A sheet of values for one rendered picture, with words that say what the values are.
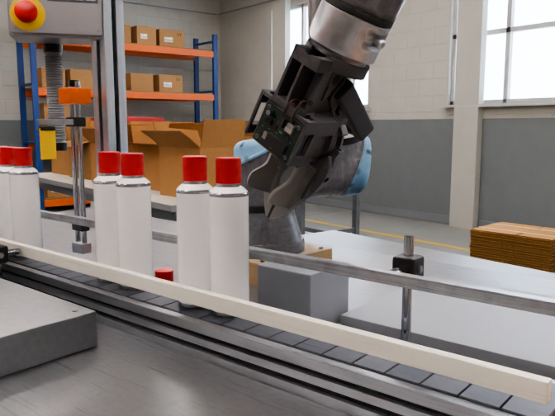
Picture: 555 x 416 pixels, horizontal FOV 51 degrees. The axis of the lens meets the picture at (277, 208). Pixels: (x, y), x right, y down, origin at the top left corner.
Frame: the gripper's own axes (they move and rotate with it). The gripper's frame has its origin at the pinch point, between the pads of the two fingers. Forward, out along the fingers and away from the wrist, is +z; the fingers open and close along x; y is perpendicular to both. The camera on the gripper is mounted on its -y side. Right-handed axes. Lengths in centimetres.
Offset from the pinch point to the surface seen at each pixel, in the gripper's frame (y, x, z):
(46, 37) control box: -4, -64, 7
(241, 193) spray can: 0.4, -5.5, 1.6
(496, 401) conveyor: 3.4, 31.9, -1.5
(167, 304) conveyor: 3.6, -7.2, 21.1
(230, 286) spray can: 1.9, -0.2, 12.1
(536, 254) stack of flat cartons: -392, -25, 112
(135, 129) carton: -152, -204, 109
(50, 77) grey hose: -9, -66, 16
